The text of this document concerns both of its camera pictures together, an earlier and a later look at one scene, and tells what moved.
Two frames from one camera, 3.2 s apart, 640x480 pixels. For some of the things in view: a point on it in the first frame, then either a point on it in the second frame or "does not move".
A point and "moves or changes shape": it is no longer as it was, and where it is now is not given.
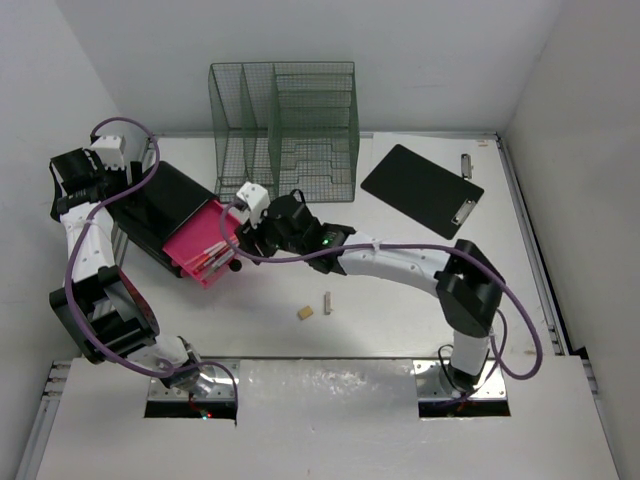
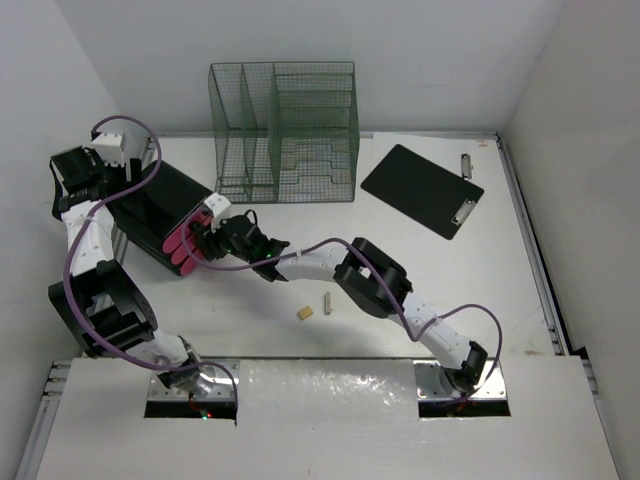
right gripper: x=251 y=239 to x=209 y=238
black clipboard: x=430 y=193 does not move
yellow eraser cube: x=305 y=312 does not move
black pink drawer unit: x=178 y=223 moves or changes shape
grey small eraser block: x=328 y=302 does not move
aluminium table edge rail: x=146 y=158 does not move
